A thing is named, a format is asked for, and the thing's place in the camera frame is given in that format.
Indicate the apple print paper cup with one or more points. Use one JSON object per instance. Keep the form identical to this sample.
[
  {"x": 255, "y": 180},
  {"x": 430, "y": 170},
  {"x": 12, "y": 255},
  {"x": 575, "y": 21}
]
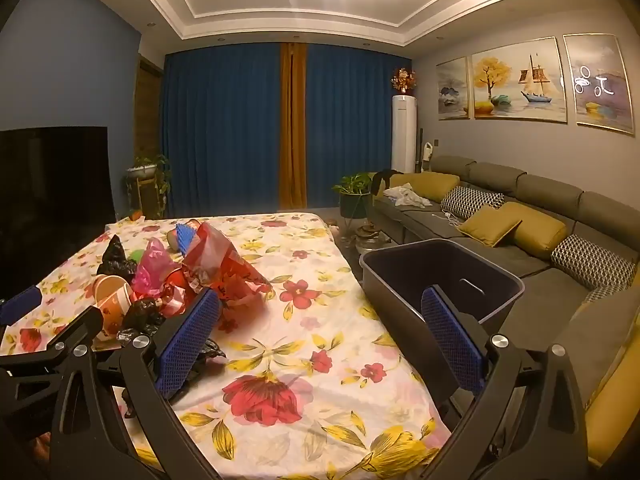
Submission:
[
  {"x": 112, "y": 290},
  {"x": 112, "y": 320}
]

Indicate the black white patterned pillow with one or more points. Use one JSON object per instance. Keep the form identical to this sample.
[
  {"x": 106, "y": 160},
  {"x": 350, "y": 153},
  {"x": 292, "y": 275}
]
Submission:
[
  {"x": 602, "y": 294},
  {"x": 470, "y": 201},
  {"x": 592, "y": 260}
]

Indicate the wooden wall panel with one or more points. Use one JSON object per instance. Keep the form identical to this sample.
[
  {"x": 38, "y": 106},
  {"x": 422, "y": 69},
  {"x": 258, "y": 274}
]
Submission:
[{"x": 147, "y": 110}]

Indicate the white standing air conditioner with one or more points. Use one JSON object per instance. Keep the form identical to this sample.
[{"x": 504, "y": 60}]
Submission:
[{"x": 404, "y": 132}]

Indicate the grey sectional sofa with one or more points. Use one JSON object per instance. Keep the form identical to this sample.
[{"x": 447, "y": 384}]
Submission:
[{"x": 545, "y": 280}]

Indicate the purple abstract painting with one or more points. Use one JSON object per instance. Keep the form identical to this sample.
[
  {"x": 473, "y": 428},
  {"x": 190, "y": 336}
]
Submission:
[{"x": 600, "y": 80}]

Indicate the blue curtain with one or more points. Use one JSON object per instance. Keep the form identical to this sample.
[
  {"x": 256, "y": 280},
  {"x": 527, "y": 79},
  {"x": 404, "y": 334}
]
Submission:
[
  {"x": 220, "y": 130},
  {"x": 350, "y": 125}
]

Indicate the grey landscape painting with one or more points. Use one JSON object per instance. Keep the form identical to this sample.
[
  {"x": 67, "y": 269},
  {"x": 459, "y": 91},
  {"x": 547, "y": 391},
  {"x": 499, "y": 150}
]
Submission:
[{"x": 454, "y": 89}]

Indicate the yellow square pillow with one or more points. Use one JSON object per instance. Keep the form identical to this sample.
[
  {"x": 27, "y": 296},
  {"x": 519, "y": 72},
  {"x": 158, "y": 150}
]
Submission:
[{"x": 487, "y": 224}]

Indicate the black television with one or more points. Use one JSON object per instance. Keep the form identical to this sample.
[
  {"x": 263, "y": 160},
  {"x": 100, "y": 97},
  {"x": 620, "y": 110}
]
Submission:
[{"x": 50, "y": 200}]

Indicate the black garment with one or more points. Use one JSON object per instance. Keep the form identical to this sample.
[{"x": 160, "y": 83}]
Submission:
[{"x": 381, "y": 180}]

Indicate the grey plastic bin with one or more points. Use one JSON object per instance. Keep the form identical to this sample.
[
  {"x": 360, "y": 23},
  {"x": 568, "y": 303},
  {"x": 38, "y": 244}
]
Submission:
[{"x": 395, "y": 300}]

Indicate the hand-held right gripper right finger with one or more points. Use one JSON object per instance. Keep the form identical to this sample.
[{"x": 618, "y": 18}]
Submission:
[{"x": 450, "y": 340}]

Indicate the red plastic bag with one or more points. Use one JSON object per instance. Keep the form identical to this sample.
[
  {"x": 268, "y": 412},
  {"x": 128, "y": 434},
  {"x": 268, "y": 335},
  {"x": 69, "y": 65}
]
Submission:
[{"x": 225, "y": 265}]

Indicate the white stick vacuum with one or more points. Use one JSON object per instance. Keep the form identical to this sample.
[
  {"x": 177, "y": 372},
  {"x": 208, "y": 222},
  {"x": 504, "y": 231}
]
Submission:
[{"x": 429, "y": 152}]

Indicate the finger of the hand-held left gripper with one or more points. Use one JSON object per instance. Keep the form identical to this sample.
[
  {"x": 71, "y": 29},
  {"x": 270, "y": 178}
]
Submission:
[
  {"x": 20, "y": 306},
  {"x": 75, "y": 327}
]

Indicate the black plastic bag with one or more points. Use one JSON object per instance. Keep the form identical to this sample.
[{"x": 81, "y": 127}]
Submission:
[
  {"x": 142, "y": 315},
  {"x": 117, "y": 260}
]

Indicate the sailboat painting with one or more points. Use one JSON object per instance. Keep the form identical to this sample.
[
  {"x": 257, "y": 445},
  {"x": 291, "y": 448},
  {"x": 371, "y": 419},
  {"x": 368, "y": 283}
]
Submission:
[{"x": 517, "y": 80}]

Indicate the pink plastic bag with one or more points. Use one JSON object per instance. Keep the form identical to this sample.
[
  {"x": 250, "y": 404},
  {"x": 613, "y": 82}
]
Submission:
[{"x": 150, "y": 270}]

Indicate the white clothes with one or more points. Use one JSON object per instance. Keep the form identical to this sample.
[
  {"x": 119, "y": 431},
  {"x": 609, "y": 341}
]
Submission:
[{"x": 407, "y": 196}]

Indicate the yellow long pillow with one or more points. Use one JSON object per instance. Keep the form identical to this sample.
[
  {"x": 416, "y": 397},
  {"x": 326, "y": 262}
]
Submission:
[
  {"x": 542, "y": 235},
  {"x": 425, "y": 185}
]

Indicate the glass teapot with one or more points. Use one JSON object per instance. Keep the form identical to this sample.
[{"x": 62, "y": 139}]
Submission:
[{"x": 371, "y": 240}]

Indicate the orange curtain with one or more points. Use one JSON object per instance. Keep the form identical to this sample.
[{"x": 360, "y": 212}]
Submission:
[{"x": 292, "y": 125}]

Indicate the floral tablecloth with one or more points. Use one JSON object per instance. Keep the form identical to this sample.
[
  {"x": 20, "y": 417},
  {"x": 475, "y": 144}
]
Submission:
[{"x": 300, "y": 350}]

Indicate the golden flower decoration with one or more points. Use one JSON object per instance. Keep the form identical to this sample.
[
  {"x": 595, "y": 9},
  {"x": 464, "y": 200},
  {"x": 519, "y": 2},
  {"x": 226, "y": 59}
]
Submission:
[{"x": 403, "y": 80}]

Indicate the trailing plant on stand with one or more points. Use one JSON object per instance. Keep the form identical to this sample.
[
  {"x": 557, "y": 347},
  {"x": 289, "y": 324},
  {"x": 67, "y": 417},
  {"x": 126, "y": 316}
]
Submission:
[{"x": 150, "y": 175}]

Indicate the potted green plant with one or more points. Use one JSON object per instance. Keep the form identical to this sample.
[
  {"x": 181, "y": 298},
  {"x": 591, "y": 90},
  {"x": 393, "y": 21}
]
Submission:
[{"x": 355, "y": 190}]

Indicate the large yellow cushion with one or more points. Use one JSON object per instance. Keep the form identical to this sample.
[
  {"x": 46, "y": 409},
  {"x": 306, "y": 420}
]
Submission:
[{"x": 615, "y": 385}]

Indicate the blue foam net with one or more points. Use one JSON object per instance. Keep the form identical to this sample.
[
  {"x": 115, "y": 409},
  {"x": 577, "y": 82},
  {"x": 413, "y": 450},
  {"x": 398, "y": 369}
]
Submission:
[{"x": 184, "y": 237}]

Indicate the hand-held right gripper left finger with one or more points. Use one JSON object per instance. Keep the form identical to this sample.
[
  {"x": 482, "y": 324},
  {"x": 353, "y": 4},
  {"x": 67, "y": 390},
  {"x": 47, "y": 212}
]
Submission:
[{"x": 187, "y": 345}]

